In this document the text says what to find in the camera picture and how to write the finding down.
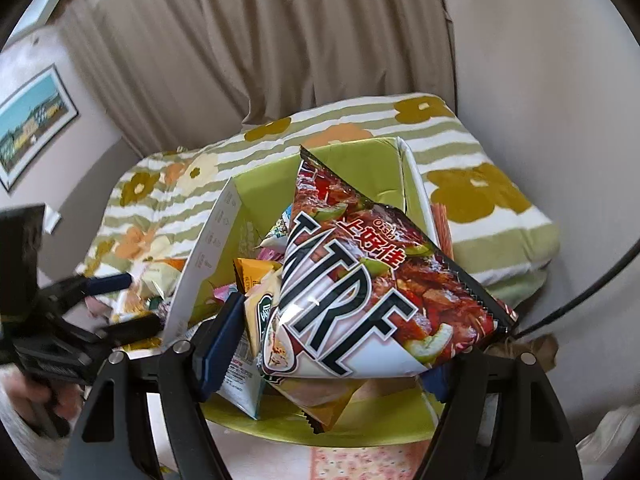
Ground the blue white snack bag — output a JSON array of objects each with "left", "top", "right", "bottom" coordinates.
[{"left": 217, "top": 333, "right": 265, "bottom": 420}]

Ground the red white chips bag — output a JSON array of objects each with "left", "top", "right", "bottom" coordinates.
[{"left": 257, "top": 150, "right": 516, "bottom": 379}]

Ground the person's left hand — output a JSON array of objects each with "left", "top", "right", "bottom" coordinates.
[{"left": 1, "top": 370, "right": 82, "bottom": 424}]

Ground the floral striped blanket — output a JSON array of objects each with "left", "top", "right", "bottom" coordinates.
[{"left": 78, "top": 93, "right": 560, "bottom": 307}]

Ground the white pink towel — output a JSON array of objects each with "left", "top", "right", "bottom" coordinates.
[{"left": 202, "top": 380, "right": 444, "bottom": 479}]

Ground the framed city picture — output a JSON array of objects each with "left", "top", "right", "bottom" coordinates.
[{"left": 0, "top": 65, "right": 79, "bottom": 192}]

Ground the beige curtain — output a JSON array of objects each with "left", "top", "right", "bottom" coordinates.
[{"left": 54, "top": 0, "right": 457, "bottom": 155}]

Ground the black cable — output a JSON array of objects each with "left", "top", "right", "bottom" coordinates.
[{"left": 514, "top": 231, "right": 640, "bottom": 338}]

